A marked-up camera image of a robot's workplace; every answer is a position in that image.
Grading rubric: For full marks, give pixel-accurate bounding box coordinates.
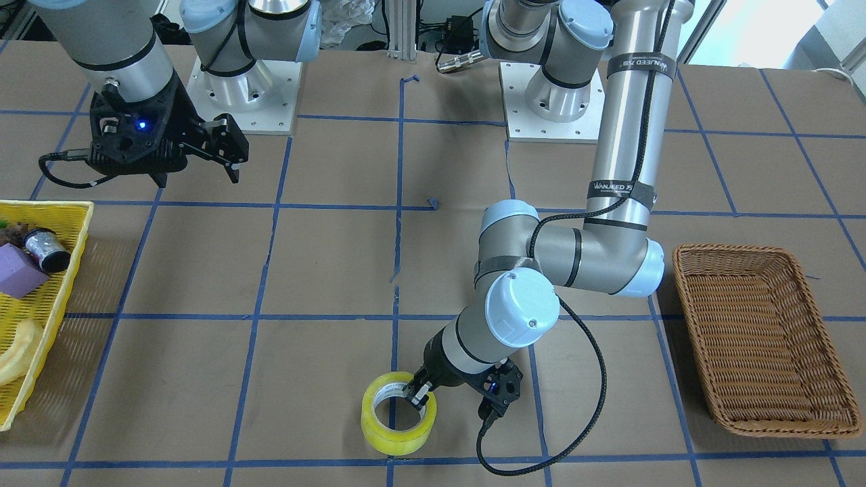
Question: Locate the purple foam block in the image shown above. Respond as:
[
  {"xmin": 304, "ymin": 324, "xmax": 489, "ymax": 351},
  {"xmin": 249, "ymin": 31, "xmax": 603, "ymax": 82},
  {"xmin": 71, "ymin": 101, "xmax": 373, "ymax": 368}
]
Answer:
[{"xmin": 1, "ymin": 243, "xmax": 49, "ymax": 300}]

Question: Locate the silver metal connector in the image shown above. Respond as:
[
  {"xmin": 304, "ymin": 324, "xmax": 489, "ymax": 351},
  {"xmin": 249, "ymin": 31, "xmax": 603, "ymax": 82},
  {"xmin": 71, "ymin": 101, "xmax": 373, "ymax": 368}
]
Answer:
[{"xmin": 436, "ymin": 49, "xmax": 487, "ymax": 74}]

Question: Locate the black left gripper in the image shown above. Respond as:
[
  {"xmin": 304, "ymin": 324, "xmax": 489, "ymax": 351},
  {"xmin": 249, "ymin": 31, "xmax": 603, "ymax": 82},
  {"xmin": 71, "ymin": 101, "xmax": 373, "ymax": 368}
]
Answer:
[{"xmin": 405, "ymin": 335, "xmax": 494, "ymax": 410}]

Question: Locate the brown wicker basket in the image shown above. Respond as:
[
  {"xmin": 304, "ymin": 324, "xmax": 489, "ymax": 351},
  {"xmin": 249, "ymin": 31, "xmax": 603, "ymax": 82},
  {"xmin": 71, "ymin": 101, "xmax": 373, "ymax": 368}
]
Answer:
[{"xmin": 672, "ymin": 243, "xmax": 864, "ymax": 440}]

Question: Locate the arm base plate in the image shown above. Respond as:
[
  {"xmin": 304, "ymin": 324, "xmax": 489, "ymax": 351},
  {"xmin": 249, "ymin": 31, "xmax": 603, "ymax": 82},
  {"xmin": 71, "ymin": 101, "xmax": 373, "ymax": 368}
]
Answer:
[
  {"xmin": 187, "ymin": 58, "xmax": 305, "ymax": 135},
  {"xmin": 500, "ymin": 62, "xmax": 604, "ymax": 144}
]

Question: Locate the pale yellow banana toy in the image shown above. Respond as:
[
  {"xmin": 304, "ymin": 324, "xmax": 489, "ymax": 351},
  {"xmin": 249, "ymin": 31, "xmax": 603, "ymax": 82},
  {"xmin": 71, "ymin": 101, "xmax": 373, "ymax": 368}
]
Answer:
[{"xmin": 1, "ymin": 318, "xmax": 44, "ymax": 386}]

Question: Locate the small silver black can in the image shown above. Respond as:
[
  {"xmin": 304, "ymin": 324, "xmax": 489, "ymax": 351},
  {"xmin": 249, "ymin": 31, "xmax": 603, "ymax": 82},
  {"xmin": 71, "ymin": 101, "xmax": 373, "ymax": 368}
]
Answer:
[{"xmin": 24, "ymin": 227, "xmax": 71, "ymax": 274}]

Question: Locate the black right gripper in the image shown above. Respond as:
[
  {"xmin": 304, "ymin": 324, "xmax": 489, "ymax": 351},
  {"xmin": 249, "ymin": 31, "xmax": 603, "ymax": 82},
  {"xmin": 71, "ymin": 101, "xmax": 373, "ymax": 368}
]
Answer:
[{"xmin": 150, "ymin": 73, "xmax": 250, "ymax": 189}]

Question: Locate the black braided cable right arm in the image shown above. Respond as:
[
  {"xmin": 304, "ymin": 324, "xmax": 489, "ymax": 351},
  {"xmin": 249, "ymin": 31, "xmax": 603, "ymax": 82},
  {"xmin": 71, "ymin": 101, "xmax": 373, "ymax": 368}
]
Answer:
[{"xmin": 39, "ymin": 150, "xmax": 119, "ymax": 189}]

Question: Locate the yellow plastic basket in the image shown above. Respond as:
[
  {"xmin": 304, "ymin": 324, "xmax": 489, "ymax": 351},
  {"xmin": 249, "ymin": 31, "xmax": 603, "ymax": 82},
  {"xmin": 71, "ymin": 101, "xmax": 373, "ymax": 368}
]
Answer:
[{"xmin": 1, "ymin": 200, "xmax": 95, "ymax": 431}]

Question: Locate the yellow tape roll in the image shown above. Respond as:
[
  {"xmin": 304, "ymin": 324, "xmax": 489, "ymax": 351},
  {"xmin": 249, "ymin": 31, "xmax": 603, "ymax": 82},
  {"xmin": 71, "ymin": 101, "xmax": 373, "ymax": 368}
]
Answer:
[{"xmin": 360, "ymin": 372, "xmax": 437, "ymax": 456}]

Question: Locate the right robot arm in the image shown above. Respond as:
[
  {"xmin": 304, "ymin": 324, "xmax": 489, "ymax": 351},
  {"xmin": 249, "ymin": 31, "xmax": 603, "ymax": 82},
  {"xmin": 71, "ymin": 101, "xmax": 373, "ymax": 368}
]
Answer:
[{"xmin": 32, "ymin": 1, "xmax": 322, "ymax": 190}]

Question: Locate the dark brown item in basket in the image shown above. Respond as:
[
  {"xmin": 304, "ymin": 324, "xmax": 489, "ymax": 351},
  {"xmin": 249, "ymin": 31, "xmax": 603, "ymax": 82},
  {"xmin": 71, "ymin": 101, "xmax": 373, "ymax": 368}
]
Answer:
[{"xmin": 0, "ymin": 220, "xmax": 30, "ymax": 248}]

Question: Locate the camera mount black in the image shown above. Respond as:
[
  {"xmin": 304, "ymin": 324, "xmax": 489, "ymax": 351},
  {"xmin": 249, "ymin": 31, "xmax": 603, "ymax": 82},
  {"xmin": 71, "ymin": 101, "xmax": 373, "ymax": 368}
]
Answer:
[
  {"xmin": 86, "ymin": 79, "xmax": 180, "ymax": 177},
  {"xmin": 465, "ymin": 358, "xmax": 523, "ymax": 427}
]

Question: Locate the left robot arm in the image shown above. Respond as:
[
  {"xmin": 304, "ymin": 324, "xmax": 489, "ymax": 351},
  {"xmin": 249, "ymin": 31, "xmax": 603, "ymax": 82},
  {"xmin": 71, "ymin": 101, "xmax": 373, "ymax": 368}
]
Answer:
[{"xmin": 401, "ymin": 1, "xmax": 695, "ymax": 411}]

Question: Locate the black power adapter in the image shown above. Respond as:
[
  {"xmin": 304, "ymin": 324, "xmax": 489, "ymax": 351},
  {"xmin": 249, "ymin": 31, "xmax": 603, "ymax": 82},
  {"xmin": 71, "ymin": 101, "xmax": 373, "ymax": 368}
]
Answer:
[{"xmin": 441, "ymin": 16, "xmax": 474, "ymax": 55}]

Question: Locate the aluminium frame post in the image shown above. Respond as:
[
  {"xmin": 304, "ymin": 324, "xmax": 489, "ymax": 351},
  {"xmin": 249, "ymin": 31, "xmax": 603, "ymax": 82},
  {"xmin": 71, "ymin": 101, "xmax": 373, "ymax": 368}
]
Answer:
[{"xmin": 382, "ymin": 1, "xmax": 419, "ymax": 64}]

